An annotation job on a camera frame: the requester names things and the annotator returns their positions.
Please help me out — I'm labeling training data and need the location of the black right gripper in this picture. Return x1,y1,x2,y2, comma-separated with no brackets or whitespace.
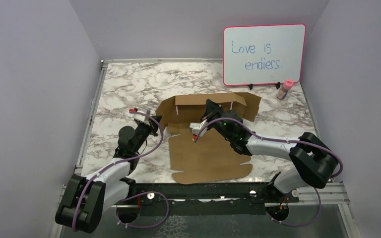
199,99,233,142

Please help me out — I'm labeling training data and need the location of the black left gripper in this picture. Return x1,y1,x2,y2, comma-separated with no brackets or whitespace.
132,115,162,153

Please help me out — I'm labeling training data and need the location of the brown cardboard box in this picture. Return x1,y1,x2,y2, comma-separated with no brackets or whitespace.
156,92,261,184

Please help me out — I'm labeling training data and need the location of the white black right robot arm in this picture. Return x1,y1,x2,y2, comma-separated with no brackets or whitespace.
193,99,343,202

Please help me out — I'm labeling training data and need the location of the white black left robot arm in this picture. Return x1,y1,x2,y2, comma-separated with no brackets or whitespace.
55,112,164,234

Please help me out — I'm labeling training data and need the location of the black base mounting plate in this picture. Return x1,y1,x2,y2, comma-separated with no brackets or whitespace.
106,178,299,219

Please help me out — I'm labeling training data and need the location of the pink framed whiteboard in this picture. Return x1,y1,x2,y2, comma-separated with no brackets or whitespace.
223,23,307,87

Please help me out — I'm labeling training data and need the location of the pink lidded marker jar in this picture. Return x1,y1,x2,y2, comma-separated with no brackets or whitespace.
276,79,294,100

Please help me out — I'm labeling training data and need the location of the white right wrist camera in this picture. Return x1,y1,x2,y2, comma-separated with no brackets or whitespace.
189,119,207,140

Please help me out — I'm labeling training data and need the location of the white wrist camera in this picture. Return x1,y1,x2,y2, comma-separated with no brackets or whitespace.
189,119,207,140
128,108,150,118

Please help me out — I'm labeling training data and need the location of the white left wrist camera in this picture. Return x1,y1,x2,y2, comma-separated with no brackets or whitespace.
128,108,150,118

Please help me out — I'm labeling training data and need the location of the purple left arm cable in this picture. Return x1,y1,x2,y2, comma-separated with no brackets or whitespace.
72,111,171,232

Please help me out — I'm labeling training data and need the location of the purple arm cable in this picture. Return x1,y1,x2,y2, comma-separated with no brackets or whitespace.
72,111,171,232
193,118,344,228

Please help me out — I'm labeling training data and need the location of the aluminium front frame rail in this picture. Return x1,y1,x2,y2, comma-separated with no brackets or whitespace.
51,182,360,238

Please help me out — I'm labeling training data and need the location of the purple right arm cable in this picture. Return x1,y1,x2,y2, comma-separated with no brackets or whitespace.
193,118,344,228

